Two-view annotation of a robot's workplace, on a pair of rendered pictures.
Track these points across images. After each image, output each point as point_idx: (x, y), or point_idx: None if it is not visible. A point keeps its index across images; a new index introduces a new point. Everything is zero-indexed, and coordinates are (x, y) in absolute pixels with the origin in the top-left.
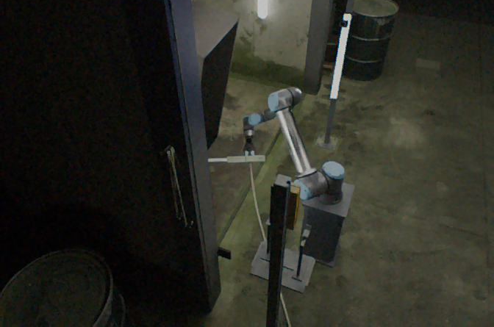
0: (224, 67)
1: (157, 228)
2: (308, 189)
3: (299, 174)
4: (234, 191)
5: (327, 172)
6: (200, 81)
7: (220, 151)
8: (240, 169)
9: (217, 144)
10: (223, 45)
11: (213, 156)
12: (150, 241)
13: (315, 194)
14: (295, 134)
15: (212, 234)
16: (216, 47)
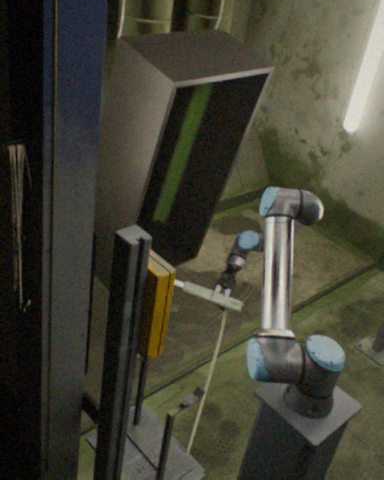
0: (233, 146)
1: None
2: (263, 360)
3: (261, 331)
4: (188, 351)
5: (310, 348)
6: (164, 123)
7: None
8: (214, 326)
9: (204, 281)
10: (240, 109)
11: (187, 293)
12: (13, 349)
13: (274, 376)
14: (280, 262)
15: (75, 357)
16: (231, 110)
